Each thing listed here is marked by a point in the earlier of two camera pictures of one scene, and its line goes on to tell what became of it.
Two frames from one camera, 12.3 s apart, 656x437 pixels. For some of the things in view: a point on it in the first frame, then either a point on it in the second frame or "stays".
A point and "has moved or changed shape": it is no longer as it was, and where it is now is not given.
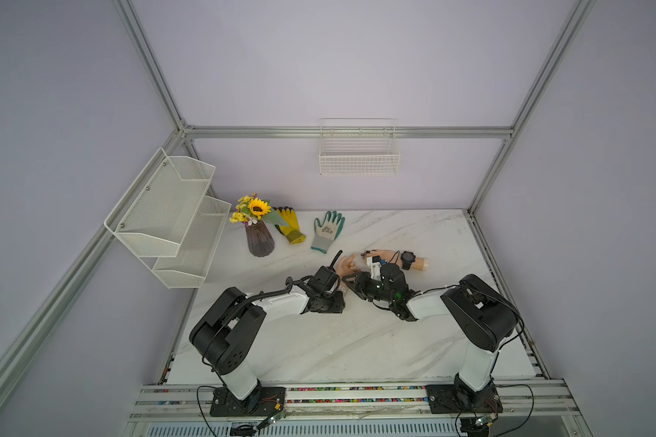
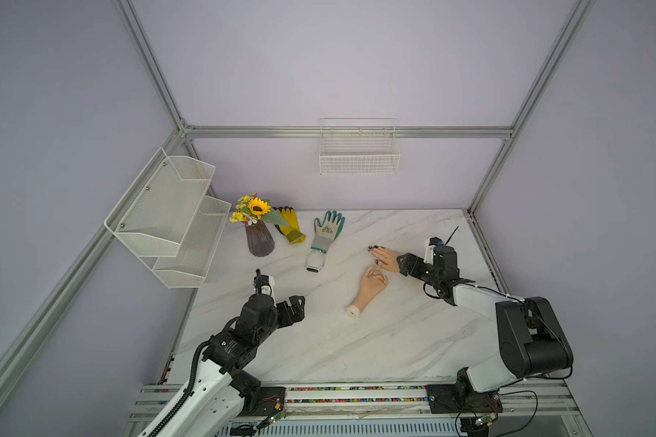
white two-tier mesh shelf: [167, 210] stays
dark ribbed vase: [260, 238] stays
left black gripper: [337, 306] -> [295, 309]
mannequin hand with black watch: [405, 259] stays
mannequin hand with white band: [345, 267] has moved or changed shape
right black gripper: [362, 284] -> [416, 263]
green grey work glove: [327, 232] stays
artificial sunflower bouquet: [251, 209] stays
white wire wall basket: [359, 147] stays
